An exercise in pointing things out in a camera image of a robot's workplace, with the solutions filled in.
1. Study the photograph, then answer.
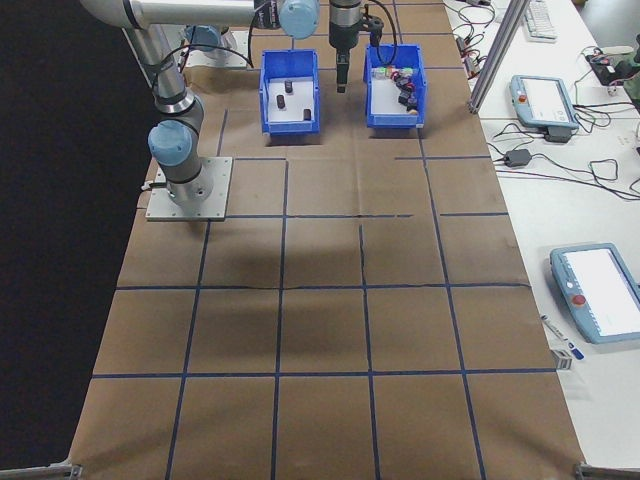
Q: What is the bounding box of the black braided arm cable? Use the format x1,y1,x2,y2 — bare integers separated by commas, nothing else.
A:
158,43,255,76

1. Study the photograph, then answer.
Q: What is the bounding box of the blue grey teach pendant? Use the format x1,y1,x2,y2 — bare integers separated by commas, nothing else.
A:
508,74,581,135
549,243,640,345

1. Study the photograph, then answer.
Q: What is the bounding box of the black adapter power cable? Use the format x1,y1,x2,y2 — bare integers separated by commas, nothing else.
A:
528,149,640,202

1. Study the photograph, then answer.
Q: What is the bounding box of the blue battery storage bin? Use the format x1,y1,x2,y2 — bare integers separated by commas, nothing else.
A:
258,48,324,139

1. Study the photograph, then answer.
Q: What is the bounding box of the black frame cover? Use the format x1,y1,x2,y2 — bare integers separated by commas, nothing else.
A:
0,0,154,471

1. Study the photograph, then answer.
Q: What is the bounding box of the aluminium profile post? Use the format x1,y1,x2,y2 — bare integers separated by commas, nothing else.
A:
467,0,531,116

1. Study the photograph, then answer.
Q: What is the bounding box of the grey metal corner bracket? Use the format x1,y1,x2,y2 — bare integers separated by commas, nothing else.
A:
0,462,84,480
572,460,640,480

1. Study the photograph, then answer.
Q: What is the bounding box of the white marker blue cap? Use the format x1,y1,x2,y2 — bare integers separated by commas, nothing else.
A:
540,313,585,360

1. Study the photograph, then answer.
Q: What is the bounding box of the white foam bin liner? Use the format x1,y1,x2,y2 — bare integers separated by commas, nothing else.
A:
266,78,318,126
370,74,420,117

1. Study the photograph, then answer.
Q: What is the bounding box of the white square base plate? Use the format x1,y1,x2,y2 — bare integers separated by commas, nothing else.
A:
144,156,235,222

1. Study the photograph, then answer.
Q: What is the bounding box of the blue button storage bin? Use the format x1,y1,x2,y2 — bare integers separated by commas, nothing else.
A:
363,43,430,130

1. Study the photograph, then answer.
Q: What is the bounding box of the green camouflage object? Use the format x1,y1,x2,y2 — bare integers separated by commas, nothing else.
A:
619,52,640,109

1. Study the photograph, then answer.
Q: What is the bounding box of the black circuit board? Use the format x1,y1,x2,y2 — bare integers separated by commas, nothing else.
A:
585,49,624,86

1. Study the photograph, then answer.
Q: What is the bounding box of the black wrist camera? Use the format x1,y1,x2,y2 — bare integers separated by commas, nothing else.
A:
363,12,385,49

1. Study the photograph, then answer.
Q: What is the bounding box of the white keyboard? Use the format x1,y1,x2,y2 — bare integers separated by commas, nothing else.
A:
522,0,559,42

